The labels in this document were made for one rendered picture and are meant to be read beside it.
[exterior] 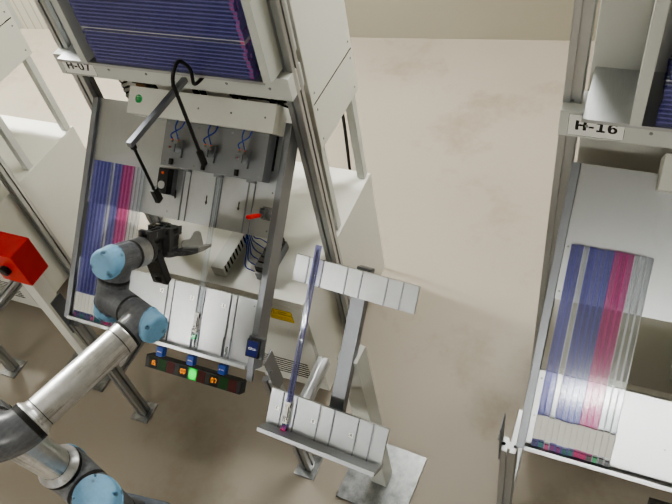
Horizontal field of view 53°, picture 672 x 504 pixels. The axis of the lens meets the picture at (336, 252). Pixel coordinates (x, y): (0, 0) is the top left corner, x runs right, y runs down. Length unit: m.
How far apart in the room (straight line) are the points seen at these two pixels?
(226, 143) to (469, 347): 1.36
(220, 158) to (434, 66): 2.45
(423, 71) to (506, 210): 1.23
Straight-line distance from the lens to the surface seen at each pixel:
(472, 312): 2.90
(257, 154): 1.90
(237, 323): 2.01
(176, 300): 2.11
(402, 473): 2.55
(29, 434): 1.59
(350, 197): 2.51
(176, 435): 2.83
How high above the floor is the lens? 2.35
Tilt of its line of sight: 48 degrees down
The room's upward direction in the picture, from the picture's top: 13 degrees counter-clockwise
